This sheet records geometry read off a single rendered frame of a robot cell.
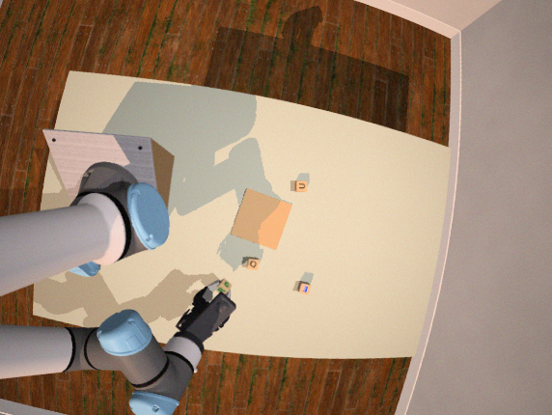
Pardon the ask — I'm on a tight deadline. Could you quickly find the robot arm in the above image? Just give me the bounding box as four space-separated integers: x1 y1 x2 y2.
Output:
0 162 236 415

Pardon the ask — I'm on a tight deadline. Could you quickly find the orange flat mat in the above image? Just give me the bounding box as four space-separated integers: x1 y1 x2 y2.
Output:
231 188 292 250

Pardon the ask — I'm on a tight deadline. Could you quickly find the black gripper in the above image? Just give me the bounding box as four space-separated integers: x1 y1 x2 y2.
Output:
172 279 230 354

